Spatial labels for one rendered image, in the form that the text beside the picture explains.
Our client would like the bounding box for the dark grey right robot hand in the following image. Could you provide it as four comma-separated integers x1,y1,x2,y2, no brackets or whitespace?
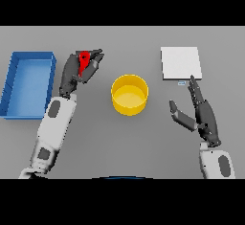
168,74,222,148

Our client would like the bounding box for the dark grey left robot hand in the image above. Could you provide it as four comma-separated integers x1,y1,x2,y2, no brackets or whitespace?
58,48,105,101

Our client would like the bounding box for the red beaker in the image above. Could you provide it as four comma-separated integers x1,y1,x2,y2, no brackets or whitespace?
78,51,91,78

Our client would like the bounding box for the pale square measuring scale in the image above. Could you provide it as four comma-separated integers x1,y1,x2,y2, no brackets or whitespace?
160,46,204,86

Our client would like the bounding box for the yellow bowl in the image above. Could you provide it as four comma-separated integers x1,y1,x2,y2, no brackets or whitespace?
110,74,149,117

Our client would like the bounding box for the blue tray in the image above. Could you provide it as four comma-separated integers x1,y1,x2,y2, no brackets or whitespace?
0,51,57,121

